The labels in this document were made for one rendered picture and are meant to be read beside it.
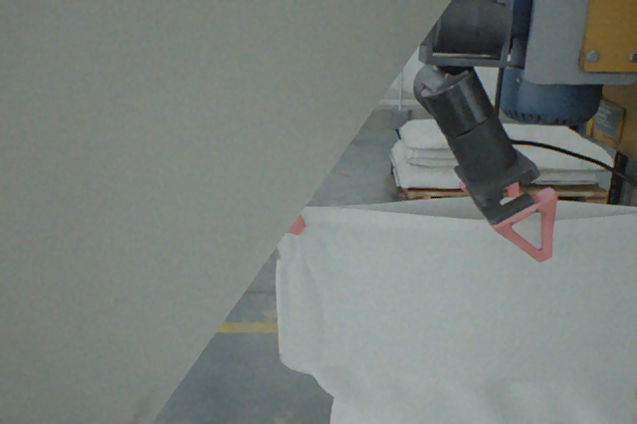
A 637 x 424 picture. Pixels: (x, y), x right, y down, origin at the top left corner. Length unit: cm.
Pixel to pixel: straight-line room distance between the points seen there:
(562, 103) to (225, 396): 152
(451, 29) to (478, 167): 14
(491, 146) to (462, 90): 6
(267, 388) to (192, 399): 25
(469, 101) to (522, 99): 36
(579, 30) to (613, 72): 8
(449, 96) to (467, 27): 6
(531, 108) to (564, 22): 13
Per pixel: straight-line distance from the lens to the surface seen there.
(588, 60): 91
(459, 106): 60
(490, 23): 60
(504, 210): 61
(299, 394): 210
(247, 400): 208
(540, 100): 95
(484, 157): 62
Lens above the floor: 128
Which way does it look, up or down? 21 degrees down
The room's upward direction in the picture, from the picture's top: straight up
